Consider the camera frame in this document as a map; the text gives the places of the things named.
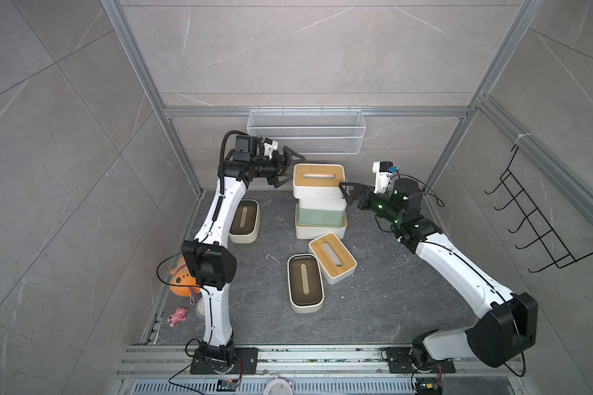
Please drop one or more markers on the aluminium mounting rail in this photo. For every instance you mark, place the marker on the aluminium mounting rail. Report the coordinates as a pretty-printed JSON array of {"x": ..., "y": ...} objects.
[{"x": 317, "y": 361}]

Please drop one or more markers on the cream box dark lid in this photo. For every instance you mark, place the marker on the cream box dark lid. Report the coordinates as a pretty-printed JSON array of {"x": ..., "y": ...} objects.
[
  {"x": 246, "y": 223},
  {"x": 305, "y": 284}
]

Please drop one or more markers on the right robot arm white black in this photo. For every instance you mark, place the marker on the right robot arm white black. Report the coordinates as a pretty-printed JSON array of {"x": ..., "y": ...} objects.
[{"x": 507, "y": 322}]

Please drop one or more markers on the pink small toy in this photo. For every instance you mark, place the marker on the pink small toy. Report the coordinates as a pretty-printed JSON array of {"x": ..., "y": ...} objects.
[{"x": 179, "y": 316}]

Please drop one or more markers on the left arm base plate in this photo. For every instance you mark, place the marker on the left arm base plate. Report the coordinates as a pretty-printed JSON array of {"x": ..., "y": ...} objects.
[{"x": 224, "y": 361}]

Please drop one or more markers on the large white bamboo-lid tissue box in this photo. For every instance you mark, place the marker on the large white bamboo-lid tissue box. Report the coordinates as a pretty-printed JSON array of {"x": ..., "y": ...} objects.
[{"x": 308, "y": 232}]

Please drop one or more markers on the cream box dark lid centre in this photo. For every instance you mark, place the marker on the cream box dark lid centre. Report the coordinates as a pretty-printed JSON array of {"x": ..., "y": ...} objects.
[{"x": 305, "y": 284}]

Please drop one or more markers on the orange toy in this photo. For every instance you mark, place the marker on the orange toy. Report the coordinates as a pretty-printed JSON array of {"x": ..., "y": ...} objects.
[{"x": 182, "y": 283}]

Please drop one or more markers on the bamboo-lid tissue box front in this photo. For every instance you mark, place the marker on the bamboo-lid tissue box front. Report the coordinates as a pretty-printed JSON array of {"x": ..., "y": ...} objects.
[{"x": 318, "y": 181}]

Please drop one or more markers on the grey round alarm clock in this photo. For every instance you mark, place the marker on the grey round alarm clock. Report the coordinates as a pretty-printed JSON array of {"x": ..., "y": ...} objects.
[{"x": 200, "y": 309}]

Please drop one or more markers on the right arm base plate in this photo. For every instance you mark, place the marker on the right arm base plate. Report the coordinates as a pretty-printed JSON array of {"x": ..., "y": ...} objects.
[{"x": 406, "y": 360}]

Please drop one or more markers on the green square tissue box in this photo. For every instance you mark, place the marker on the green square tissue box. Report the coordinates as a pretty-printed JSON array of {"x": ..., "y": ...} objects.
[{"x": 320, "y": 218}]

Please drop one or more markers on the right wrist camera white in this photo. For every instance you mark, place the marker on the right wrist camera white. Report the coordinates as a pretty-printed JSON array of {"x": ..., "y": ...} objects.
[{"x": 384, "y": 172}]

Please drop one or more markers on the cream box dark lid back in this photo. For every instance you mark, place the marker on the cream box dark lid back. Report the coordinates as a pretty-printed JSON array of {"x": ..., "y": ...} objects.
[{"x": 246, "y": 223}]

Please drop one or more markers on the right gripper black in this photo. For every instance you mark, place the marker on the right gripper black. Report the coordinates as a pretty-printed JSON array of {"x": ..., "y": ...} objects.
[{"x": 364, "y": 191}]

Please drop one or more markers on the white wire mesh basket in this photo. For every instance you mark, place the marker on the white wire mesh basket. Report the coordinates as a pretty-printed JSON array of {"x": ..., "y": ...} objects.
[{"x": 311, "y": 132}]

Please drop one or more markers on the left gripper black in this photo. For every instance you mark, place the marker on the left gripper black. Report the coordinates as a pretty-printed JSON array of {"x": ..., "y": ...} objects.
[{"x": 279, "y": 169}]

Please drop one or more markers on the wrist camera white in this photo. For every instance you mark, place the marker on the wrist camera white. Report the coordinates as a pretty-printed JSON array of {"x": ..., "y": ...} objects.
[
  {"x": 269, "y": 147},
  {"x": 384, "y": 172}
]

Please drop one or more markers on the white box grey-blue lid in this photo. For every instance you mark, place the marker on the white box grey-blue lid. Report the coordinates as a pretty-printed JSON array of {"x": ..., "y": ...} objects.
[{"x": 333, "y": 205}]

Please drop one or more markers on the white round object bottom edge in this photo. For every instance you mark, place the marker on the white round object bottom edge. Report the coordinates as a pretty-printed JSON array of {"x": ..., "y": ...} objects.
[{"x": 278, "y": 386}]

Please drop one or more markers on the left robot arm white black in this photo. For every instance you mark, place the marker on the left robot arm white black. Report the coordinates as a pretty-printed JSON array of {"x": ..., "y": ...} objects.
[{"x": 210, "y": 262}]

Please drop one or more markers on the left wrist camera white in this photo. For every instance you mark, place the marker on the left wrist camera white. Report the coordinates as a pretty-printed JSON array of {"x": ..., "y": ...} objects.
[{"x": 269, "y": 147}]

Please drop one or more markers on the black wire hook rack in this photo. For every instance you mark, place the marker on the black wire hook rack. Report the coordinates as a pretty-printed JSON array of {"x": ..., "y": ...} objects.
[{"x": 533, "y": 218}]

